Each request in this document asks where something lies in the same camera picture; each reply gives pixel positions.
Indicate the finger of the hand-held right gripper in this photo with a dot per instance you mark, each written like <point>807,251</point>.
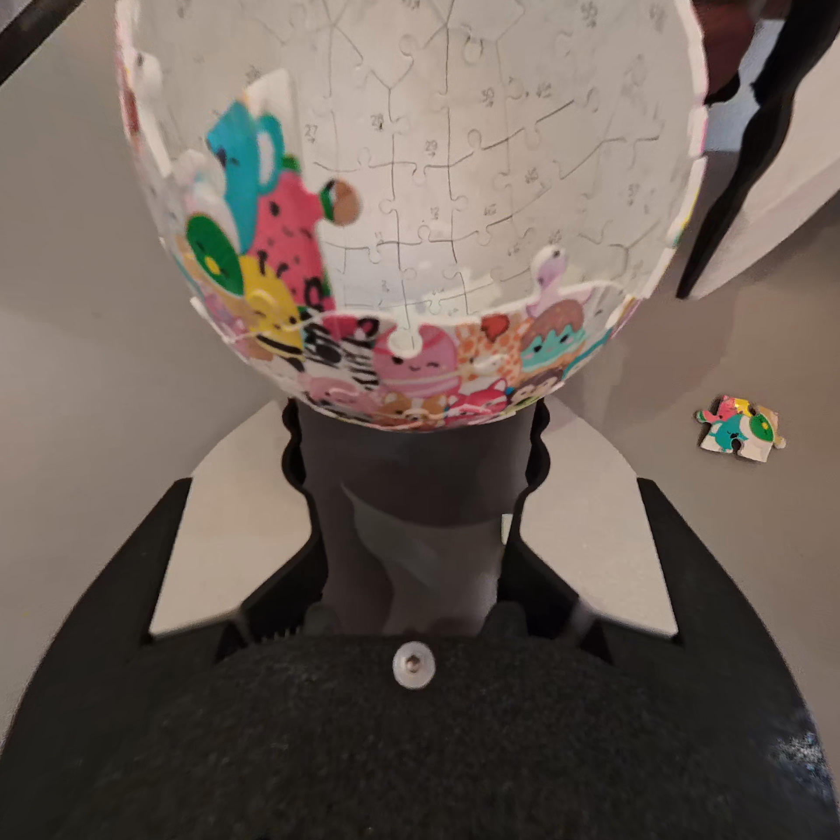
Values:
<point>787,197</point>
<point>728,128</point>

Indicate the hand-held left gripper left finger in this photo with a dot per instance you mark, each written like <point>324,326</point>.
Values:
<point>229,544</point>

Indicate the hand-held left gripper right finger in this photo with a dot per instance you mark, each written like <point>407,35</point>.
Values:
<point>590,544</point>

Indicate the teal green print jigsaw piece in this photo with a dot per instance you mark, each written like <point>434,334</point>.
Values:
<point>738,430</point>

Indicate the colourful puzzle ball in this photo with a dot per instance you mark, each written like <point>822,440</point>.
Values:
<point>459,131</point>

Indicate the person's right hand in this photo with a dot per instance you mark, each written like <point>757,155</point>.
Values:
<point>722,46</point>

